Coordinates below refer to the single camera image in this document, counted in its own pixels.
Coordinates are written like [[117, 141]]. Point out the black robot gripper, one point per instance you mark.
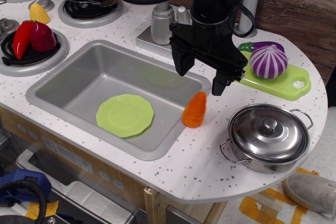
[[212, 44]]

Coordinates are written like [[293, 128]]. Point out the orange toy carrot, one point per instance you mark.
[[194, 113]]

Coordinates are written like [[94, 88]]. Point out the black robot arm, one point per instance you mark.
[[214, 11]]

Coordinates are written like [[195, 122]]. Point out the light green plastic plate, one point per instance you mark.
[[125, 115]]

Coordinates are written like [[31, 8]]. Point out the purple toy eggplant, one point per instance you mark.
[[252, 46]]

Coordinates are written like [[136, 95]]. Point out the grey toy faucet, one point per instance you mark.
[[156, 37]]

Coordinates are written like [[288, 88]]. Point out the purple striped toy onion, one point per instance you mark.
[[268, 62]]

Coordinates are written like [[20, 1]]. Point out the grey toy sink basin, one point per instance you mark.
[[75, 89]]

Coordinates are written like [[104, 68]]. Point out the light green cutting board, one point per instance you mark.
[[291, 85]]

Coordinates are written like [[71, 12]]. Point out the steel pot with lid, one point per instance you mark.
[[267, 138]]

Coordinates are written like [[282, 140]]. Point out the metal spoon utensil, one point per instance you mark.
[[102, 4]]

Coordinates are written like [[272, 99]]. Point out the black middle stove burner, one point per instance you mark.
[[87, 11]]

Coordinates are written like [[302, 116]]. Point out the dark red toy bell pepper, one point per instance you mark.
[[42, 39]]

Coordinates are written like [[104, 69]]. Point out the grey stove knob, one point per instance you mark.
[[8, 26], [48, 5]]

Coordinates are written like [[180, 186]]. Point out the grey shoe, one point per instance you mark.
[[312, 192]]

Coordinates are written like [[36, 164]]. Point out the black front left burner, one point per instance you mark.
[[30, 56]]

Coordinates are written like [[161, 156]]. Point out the yellow toy corn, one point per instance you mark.
[[38, 14]]

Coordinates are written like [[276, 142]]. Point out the red toy chili pepper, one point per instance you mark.
[[22, 39]]

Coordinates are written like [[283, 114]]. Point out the grey vertical post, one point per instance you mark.
[[245, 24]]

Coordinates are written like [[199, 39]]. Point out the blue clamp with black hose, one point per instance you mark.
[[27, 186]]

